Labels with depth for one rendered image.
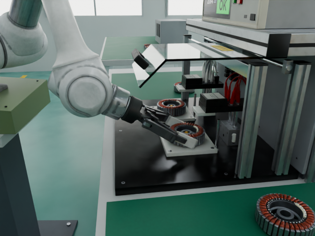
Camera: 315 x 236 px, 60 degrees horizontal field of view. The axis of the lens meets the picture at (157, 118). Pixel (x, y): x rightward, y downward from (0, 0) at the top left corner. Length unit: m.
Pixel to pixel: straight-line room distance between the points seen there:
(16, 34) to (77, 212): 1.10
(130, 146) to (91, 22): 4.74
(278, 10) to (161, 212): 0.53
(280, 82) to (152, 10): 4.78
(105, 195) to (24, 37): 0.72
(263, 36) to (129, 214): 0.47
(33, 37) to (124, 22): 4.34
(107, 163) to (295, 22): 0.60
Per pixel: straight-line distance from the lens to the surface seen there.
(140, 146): 0.84
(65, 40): 0.60
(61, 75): 0.57
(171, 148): 0.80
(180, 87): 1.04
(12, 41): 1.19
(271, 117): 0.89
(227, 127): 0.86
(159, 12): 5.52
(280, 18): 0.74
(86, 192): 1.96
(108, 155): 0.84
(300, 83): 0.69
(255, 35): 0.65
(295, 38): 0.63
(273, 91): 0.87
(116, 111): 0.74
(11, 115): 1.06
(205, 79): 1.04
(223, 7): 0.91
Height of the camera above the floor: 1.17
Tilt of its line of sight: 22 degrees down
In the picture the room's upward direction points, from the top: straight up
